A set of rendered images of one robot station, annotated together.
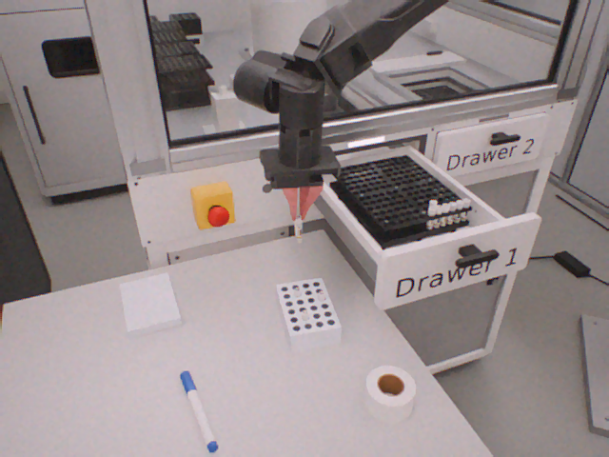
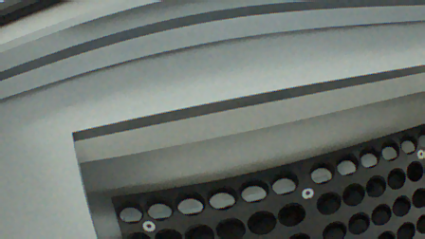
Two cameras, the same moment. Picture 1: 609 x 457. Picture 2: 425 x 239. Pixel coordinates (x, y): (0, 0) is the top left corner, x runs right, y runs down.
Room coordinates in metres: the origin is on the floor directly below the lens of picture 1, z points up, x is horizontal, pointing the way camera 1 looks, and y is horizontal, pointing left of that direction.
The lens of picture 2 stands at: (1.38, -0.39, 1.31)
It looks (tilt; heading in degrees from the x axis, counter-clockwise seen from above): 58 degrees down; 190
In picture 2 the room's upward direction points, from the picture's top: 1 degrees counter-clockwise
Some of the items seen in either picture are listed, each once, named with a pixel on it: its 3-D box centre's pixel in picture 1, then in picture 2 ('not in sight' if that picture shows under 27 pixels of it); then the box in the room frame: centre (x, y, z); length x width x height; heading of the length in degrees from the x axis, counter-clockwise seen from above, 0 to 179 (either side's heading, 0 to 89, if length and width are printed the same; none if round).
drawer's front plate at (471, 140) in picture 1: (490, 146); not in sight; (1.06, -0.42, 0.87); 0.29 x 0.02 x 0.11; 112
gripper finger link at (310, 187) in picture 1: (293, 191); not in sight; (0.62, 0.01, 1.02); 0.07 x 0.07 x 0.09; 12
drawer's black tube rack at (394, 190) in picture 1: (395, 202); not in sight; (0.83, -0.18, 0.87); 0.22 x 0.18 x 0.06; 22
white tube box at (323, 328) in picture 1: (306, 312); not in sight; (0.62, -0.01, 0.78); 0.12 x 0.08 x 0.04; 13
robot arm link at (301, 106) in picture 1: (298, 101); not in sight; (0.63, 0.01, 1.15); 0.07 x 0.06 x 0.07; 48
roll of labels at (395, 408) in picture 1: (389, 393); not in sight; (0.46, -0.12, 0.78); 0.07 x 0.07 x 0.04
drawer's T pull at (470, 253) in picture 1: (472, 254); not in sight; (0.62, -0.26, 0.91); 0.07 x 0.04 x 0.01; 112
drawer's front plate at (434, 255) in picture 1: (458, 260); not in sight; (0.65, -0.25, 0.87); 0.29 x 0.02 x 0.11; 112
